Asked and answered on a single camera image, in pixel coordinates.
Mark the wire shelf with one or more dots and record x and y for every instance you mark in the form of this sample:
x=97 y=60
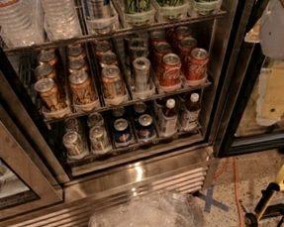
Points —
x=114 y=34
x=102 y=104

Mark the front left gold can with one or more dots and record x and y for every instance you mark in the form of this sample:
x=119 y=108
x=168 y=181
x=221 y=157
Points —
x=53 y=101

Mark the left white green can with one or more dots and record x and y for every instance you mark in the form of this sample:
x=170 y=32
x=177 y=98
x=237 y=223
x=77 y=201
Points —
x=75 y=145

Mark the left clear water bottle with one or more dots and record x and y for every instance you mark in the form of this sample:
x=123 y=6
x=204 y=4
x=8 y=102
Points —
x=21 y=22

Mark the blue tape cross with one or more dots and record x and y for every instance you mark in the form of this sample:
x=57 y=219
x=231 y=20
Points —
x=210 y=201

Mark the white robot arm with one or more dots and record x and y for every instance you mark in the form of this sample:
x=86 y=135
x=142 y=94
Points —
x=271 y=27

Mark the stainless steel drinks fridge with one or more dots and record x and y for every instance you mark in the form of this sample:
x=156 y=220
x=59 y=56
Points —
x=183 y=162

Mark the white capped bottle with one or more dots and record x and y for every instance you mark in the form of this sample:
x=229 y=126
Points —
x=189 y=113
x=168 y=118

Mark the clear plastic bag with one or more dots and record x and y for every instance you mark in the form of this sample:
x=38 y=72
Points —
x=159 y=209

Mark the right white capped bottle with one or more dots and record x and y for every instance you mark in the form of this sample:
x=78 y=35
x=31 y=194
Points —
x=189 y=113

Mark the left blue pepsi can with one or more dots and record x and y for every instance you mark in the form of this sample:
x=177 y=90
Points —
x=122 y=133

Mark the white green can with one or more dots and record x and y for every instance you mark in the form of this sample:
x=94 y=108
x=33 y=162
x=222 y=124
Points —
x=75 y=145
x=100 y=142

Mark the left closed glass door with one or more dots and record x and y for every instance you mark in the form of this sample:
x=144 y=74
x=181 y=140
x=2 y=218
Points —
x=25 y=163

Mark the front left red cola can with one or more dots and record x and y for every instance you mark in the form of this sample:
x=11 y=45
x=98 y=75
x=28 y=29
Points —
x=169 y=72

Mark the front right red cola can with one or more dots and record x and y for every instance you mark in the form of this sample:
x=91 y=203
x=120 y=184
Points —
x=196 y=67

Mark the right blue pepsi can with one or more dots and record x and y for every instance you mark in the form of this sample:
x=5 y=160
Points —
x=146 y=130

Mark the front silver slim can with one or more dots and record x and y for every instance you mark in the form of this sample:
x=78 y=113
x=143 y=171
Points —
x=143 y=86

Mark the silver striped tall can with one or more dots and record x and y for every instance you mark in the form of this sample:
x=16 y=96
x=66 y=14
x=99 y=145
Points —
x=100 y=16

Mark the gold can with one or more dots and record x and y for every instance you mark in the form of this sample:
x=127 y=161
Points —
x=85 y=97
x=53 y=101
x=114 y=87

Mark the blue pepsi can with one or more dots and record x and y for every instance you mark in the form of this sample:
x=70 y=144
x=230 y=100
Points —
x=146 y=130
x=122 y=133

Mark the clear water bottle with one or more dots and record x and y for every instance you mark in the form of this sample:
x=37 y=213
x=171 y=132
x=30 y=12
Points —
x=61 y=20
x=21 y=22

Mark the top wire shelf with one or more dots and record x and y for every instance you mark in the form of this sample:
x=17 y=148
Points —
x=114 y=34

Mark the right clear water bottle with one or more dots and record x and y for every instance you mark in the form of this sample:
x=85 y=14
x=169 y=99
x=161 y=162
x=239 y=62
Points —
x=61 y=20

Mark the red cola can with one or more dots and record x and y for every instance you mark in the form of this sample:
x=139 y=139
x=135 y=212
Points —
x=169 y=72
x=196 y=67

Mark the middle wire shelf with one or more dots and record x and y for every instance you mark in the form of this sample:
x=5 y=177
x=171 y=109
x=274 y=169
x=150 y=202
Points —
x=102 y=104

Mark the open glass fridge door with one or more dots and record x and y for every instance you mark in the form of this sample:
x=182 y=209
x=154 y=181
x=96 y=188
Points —
x=239 y=65

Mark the left white capped bottle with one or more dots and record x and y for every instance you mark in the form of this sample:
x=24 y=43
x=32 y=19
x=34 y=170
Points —
x=168 y=118

